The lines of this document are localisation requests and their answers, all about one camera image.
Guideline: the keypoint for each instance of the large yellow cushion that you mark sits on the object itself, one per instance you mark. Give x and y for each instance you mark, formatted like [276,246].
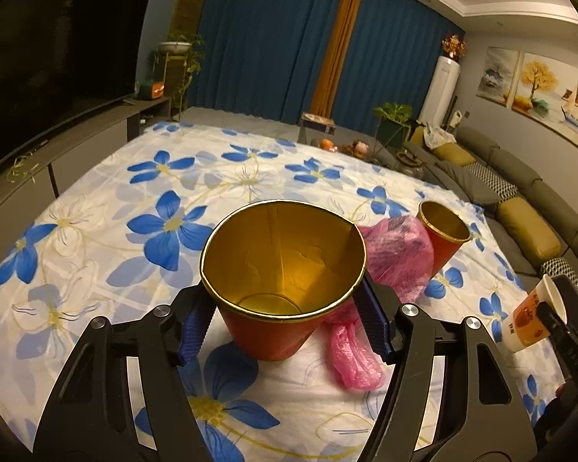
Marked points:
[527,231]

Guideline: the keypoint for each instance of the blue curtain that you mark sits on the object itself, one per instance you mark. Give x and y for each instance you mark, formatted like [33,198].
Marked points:
[269,43]

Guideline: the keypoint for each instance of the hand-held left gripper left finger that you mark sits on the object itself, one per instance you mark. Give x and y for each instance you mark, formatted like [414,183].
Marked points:
[195,329]

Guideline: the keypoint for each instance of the small yellow cushion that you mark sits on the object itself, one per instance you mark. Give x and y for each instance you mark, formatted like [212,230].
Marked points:
[452,155]

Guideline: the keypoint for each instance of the brown wooden wall panel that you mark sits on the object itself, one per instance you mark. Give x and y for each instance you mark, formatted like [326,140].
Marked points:
[190,0]

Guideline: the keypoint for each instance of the green potted plant dark pot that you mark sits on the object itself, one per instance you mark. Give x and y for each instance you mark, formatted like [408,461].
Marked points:
[392,122]

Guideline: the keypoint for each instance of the vine plant on tall stand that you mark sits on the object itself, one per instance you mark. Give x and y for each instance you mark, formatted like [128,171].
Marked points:
[180,65]

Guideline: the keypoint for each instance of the narrow boat painting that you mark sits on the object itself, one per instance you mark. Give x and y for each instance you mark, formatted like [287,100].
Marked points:
[498,77]

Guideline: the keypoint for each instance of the white standing air conditioner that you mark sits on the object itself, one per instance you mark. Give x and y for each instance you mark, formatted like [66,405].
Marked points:
[438,91]

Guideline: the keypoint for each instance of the grey sectional sofa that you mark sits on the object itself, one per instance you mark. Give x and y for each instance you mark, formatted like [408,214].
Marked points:
[534,192]

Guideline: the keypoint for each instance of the pink plastic bag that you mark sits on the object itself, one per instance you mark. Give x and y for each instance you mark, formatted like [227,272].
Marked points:
[400,255]

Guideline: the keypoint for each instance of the large black white patterned cushion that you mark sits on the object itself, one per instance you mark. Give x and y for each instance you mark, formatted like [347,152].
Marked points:
[575,269]

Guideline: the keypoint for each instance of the wide tree and ship painting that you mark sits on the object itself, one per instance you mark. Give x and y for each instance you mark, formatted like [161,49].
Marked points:
[554,101]

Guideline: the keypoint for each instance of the orange curtain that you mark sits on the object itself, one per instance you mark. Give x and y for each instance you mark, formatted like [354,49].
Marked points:
[339,43]

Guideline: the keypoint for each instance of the red paper cup gold inside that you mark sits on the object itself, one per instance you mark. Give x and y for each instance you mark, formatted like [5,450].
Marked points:
[445,245]
[279,260]

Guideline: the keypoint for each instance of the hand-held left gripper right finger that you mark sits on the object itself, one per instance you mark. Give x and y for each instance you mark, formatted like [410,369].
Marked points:
[373,320]

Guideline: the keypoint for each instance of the blue floral white tablecloth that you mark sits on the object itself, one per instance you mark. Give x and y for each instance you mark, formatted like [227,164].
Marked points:
[125,202]

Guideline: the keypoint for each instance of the small orange speaker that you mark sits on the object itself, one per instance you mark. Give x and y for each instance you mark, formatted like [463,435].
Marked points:
[154,89]

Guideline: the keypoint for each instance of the orange round toy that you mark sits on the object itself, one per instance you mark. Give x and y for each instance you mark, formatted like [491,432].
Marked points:
[327,144]

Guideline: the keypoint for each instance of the flat printed box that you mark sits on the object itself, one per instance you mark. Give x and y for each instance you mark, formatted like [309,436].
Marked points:
[318,122]

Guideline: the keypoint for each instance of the white bag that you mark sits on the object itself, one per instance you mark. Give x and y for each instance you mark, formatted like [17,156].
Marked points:
[438,135]

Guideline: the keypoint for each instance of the small doll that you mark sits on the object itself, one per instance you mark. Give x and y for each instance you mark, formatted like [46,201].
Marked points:
[360,148]

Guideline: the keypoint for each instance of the white paper cup orange print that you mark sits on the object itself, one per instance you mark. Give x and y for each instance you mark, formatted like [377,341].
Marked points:
[530,317]

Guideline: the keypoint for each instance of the artificial flower ornament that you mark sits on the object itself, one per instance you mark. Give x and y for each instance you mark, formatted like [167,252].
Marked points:
[454,47]

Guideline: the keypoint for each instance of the small black white patterned cushion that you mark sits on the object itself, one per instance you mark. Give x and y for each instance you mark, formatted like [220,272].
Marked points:
[493,180]

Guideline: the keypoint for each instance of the grey cushion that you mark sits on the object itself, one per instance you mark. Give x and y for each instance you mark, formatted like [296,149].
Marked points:
[467,187]

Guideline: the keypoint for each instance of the black flat television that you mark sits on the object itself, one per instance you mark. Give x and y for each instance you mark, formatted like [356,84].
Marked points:
[53,72]

